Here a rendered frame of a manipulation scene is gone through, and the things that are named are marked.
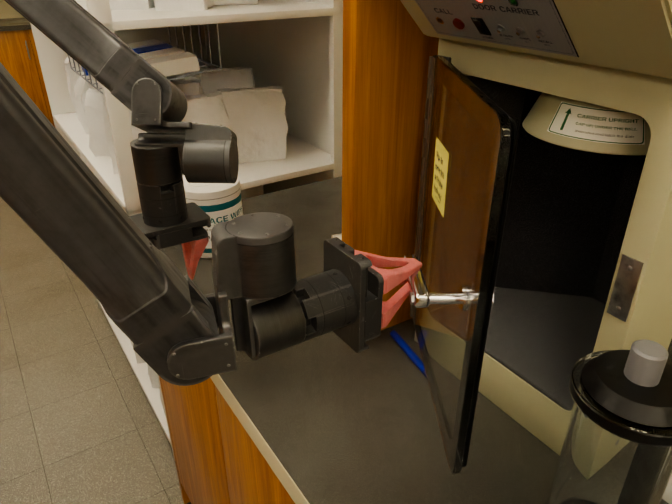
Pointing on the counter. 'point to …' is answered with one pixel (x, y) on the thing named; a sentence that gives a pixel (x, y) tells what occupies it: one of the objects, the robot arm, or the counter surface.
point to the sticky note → (440, 175)
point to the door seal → (492, 283)
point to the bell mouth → (587, 126)
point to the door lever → (420, 297)
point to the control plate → (494, 10)
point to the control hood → (600, 34)
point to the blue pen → (408, 351)
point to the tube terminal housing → (539, 68)
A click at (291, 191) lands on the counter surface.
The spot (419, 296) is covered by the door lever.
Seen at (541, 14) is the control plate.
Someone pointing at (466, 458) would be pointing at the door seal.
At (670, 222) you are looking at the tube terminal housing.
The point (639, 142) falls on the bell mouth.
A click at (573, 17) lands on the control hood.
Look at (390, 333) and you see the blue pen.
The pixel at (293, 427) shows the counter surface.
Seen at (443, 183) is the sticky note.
